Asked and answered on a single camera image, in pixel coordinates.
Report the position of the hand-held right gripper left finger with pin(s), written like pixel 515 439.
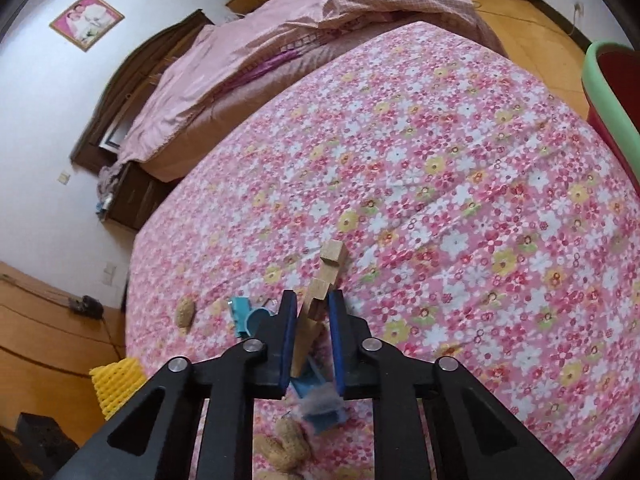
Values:
pixel 286 330

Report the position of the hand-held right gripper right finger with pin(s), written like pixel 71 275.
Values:
pixel 337 340

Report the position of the light wooden block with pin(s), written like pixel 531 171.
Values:
pixel 317 290

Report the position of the long yellow foam net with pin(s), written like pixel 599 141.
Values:
pixel 115 385

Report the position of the red and green plastic basin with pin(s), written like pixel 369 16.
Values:
pixel 600 90

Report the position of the blue plastic cap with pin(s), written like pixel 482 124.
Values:
pixel 247 317

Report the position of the blue binder clip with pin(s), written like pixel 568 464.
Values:
pixel 320 417

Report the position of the black power adapter on floor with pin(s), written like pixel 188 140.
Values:
pixel 86 306

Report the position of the pink floral blanket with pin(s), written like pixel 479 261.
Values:
pixel 425 185

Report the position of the dark wooden nightstand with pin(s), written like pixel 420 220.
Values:
pixel 137 200

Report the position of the pile of clothes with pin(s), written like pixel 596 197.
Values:
pixel 110 182

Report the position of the purple striped bed sheet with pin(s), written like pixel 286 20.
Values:
pixel 265 67

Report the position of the dark wooden bed headboard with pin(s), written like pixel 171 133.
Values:
pixel 125 90

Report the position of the pink checked quilt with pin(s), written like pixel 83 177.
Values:
pixel 300 20

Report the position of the red plastic bin liner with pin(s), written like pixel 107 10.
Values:
pixel 622 90

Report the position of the white wall socket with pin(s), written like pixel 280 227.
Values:
pixel 109 274
pixel 580 10
pixel 64 177

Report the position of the framed wall photo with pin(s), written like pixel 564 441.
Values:
pixel 86 21

